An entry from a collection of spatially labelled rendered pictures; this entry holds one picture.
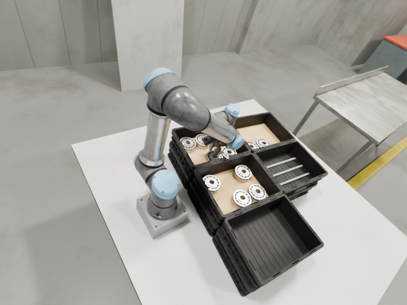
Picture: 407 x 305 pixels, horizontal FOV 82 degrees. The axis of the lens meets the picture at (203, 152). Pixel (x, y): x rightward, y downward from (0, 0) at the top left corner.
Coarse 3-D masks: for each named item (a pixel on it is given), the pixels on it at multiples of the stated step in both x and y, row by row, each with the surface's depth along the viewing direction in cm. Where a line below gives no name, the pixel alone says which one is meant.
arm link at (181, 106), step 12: (168, 96) 72; (180, 96) 72; (192, 96) 73; (168, 108) 73; (180, 108) 72; (192, 108) 73; (204, 108) 76; (180, 120) 74; (192, 120) 74; (204, 120) 77; (216, 120) 86; (204, 132) 85; (216, 132) 89; (228, 132) 96; (228, 144) 107; (240, 144) 107
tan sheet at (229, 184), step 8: (216, 176) 133; (224, 176) 134; (232, 176) 135; (224, 184) 130; (232, 184) 131; (240, 184) 133; (248, 184) 134; (216, 192) 125; (224, 192) 126; (232, 192) 128; (216, 200) 122; (224, 200) 123; (224, 208) 120; (232, 208) 121
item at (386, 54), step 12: (384, 36) 490; (396, 36) 519; (384, 48) 497; (396, 48) 482; (372, 60) 519; (384, 60) 503; (396, 60) 487; (360, 72) 544; (384, 72) 509; (396, 72) 493
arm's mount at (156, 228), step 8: (144, 200) 116; (136, 208) 122; (144, 208) 113; (184, 208) 117; (144, 216) 113; (176, 216) 114; (184, 216) 116; (152, 224) 109; (160, 224) 110; (168, 224) 111; (176, 224) 118; (152, 232) 111; (160, 232) 113
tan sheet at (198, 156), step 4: (196, 148) 143; (208, 148) 146; (192, 152) 140; (196, 152) 141; (200, 152) 142; (204, 152) 143; (192, 156) 138; (196, 156) 139; (200, 156) 140; (204, 156) 141; (192, 160) 136; (196, 160) 137; (200, 160) 138; (204, 160) 138; (196, 164) 135
